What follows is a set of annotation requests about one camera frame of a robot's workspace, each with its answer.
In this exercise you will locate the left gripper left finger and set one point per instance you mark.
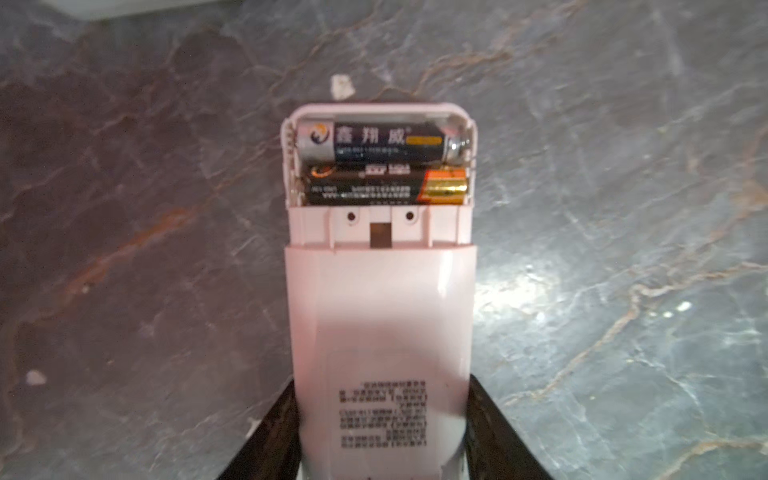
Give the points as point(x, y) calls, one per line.
point(272, 452)

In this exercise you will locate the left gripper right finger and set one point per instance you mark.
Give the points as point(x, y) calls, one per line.
point(493, 448)

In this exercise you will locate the black gold AAA battery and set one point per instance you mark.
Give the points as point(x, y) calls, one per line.
point(385, 184)

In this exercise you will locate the white remote orange button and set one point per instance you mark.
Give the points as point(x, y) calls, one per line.
point(94, 10)

